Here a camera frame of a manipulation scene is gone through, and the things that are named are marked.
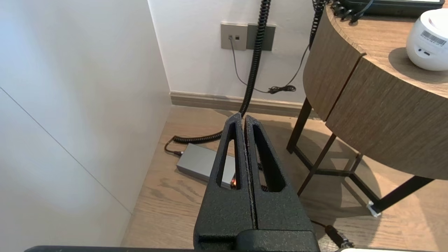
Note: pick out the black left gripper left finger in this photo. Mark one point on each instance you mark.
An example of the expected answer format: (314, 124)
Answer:
(224, 210)

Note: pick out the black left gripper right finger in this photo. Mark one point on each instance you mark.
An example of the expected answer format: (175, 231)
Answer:
(283, 213)

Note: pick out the curved wooden table drawer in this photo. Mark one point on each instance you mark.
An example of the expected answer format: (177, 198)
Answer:
(385, 119)

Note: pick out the white round puck lamp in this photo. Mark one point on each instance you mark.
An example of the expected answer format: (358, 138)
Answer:
(428, 42)

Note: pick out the grey power adapter brick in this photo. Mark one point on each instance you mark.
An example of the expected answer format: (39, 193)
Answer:
(199, 162)

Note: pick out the grey skirting board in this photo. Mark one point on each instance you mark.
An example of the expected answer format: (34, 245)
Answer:
(213, 101)

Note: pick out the thin black telephone line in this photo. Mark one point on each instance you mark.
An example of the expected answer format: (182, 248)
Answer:
(245, 82)

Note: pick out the round wooden side table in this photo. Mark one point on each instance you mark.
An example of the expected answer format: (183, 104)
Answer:
(378, 38)

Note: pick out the black and white desk telephone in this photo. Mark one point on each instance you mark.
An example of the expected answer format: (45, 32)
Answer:
(395, 5)

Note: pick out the dark grey low wall plate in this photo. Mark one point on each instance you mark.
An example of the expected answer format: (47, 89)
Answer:
(267, 37)

